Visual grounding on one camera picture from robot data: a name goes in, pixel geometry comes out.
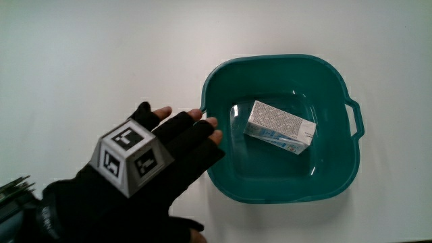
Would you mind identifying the person's left hand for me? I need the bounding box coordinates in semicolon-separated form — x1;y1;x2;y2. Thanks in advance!
43;101;226;243

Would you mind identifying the teal plastic basin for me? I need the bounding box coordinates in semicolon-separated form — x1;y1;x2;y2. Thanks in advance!
199;53;365;205

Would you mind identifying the white milk carton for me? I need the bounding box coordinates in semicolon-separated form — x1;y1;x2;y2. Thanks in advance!
243;100;317;156

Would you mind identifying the black forearm tracker device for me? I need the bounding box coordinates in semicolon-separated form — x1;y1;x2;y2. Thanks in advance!
0;175;37;222

